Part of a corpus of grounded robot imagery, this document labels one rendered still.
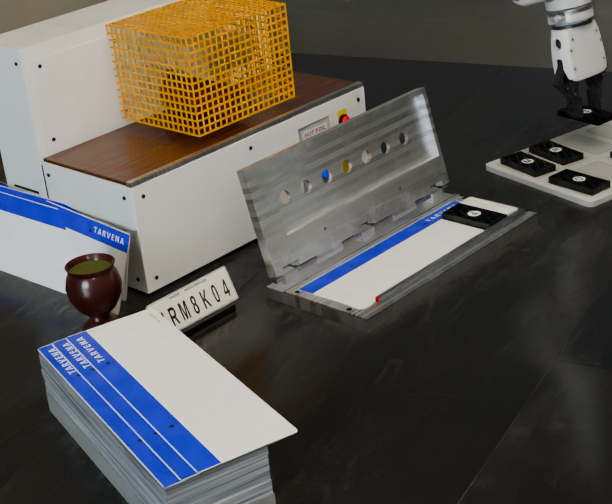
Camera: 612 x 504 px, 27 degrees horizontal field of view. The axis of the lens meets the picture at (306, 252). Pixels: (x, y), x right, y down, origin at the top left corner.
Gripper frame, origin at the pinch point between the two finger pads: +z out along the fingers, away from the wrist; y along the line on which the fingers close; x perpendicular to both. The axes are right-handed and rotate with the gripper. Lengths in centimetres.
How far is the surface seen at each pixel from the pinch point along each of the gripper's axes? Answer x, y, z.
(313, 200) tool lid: 0, -66, -3
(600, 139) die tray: 0.8, 3.5, 8.1
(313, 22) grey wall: 203, 95, -5
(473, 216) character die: -9.3, -41.6, 7.7
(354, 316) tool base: -18, -76, 11
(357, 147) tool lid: 2, -54, -8
